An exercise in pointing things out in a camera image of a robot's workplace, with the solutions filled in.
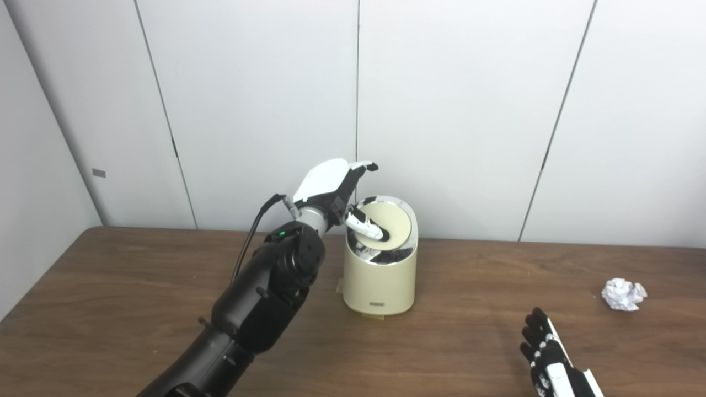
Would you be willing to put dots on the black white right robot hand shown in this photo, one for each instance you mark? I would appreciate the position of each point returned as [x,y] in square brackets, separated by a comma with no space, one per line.
[551,364]

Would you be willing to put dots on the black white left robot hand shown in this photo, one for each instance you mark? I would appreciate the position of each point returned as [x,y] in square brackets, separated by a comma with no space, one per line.
[322,182]

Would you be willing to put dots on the cream round bin lid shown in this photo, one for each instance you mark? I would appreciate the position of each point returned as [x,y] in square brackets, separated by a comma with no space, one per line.
[396,223]

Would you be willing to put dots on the white paper ball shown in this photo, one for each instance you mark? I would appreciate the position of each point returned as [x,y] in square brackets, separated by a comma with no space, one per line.
[623,295]

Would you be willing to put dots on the cream-colored desktop trash bin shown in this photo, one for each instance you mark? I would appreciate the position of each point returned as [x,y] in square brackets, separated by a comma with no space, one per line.
[380,281]

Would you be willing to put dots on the wide yellow tape piece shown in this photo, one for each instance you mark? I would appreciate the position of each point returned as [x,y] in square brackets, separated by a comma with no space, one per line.
[373,315]

